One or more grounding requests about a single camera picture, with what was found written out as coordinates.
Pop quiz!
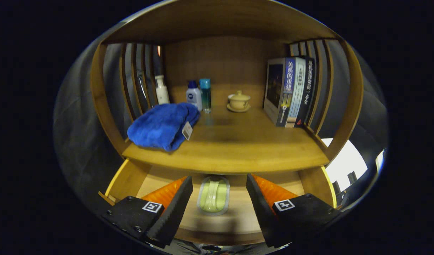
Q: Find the beige saucer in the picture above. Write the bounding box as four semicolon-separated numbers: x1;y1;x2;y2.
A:
227;103;251;113

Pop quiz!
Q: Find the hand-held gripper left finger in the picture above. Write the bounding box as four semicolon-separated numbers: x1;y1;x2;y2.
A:
102;175;194;248

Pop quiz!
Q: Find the teal clear bottle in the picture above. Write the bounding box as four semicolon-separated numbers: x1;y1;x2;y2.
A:
199;78;212;114

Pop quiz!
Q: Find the wooden cabinet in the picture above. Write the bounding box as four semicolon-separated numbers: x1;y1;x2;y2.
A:
90;0;364;248

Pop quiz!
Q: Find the green soap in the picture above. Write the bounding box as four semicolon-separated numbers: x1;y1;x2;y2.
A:
197;176;230;216

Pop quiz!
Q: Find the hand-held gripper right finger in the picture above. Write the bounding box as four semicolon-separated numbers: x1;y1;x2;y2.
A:
246;173;341;248

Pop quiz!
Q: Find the blue towel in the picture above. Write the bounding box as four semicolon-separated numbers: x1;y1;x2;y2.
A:
127;102;200;152

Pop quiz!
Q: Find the white bottle with blue cap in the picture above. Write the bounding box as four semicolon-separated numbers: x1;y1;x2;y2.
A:
186;80;203;112

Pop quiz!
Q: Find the grey book with dark cover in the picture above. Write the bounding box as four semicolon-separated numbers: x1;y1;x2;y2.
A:
263;57;296;127

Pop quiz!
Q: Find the white pump bottle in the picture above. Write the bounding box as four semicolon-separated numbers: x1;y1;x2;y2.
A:
154;75;170;105

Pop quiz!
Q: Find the wooden countertop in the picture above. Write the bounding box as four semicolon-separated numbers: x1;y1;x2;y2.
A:
121;104;331;175

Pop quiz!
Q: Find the wooden drawer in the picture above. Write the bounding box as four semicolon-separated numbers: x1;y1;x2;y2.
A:
98;159;338;247

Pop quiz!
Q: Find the beige lidded teacup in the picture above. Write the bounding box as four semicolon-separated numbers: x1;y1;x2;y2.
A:
228;90;251;109

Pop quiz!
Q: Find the white box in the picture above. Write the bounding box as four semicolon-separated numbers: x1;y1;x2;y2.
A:
321;138;368;183

